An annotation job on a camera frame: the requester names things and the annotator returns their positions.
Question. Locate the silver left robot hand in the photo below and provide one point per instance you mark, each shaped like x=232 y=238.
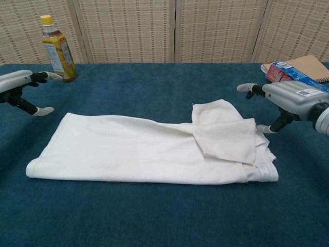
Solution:
x=13 y=82

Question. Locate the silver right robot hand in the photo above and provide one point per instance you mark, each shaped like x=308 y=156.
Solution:
x=290 y=97

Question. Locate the white T-shirt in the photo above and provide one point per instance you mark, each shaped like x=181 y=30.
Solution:
x=128 y=154

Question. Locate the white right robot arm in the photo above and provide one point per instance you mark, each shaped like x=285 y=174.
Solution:
x=322 y=118

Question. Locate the blue cookie box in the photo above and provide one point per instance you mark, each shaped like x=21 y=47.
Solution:
x=280 y=73

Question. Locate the brown spiral notebook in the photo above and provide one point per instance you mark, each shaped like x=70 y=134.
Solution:
x=307 y=65

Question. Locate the tea bottle with yellow cap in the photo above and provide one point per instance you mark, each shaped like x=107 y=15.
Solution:
x=60 y=59

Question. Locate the woven bamboo folding screen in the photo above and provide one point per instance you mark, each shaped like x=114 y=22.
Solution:
x=128 y=31

